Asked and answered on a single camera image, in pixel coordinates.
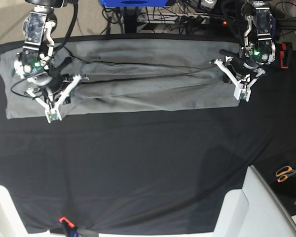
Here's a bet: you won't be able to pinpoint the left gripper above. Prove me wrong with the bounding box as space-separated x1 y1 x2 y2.
220 49 265 83

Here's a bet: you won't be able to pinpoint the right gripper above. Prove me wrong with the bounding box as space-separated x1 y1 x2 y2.
27 57 72 105

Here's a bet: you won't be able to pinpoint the grey T-shirt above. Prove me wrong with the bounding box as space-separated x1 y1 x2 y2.
0 39 242 120

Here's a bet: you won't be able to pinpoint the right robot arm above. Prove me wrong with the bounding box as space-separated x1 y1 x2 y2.
14 0 78 105

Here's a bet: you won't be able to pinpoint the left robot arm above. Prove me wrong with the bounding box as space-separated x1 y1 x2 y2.
220 0 276 83

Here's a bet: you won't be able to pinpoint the red black clamp right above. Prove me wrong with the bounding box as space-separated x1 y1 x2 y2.
280 42 293 69

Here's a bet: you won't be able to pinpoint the white power strip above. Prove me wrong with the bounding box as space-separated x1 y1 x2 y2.
137 12 228 26

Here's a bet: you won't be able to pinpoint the blue plastic box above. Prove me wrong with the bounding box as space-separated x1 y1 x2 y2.
99 0 168 7

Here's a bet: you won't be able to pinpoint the black table cloth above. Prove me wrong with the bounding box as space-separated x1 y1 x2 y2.
0 35 296 235

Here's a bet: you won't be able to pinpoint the red blue clamp bottom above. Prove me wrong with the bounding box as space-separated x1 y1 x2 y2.
59 216 80 237

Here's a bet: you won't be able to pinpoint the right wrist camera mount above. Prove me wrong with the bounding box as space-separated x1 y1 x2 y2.
26 74 89 123

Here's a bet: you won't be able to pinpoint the black stand post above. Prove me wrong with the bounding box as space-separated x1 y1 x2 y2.
121 6 142 34

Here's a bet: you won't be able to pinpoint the orange handled scissors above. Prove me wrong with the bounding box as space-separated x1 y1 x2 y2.
275 165 296 183

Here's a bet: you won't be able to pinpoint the white table frame left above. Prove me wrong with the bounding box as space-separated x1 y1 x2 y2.
0 177 51 237

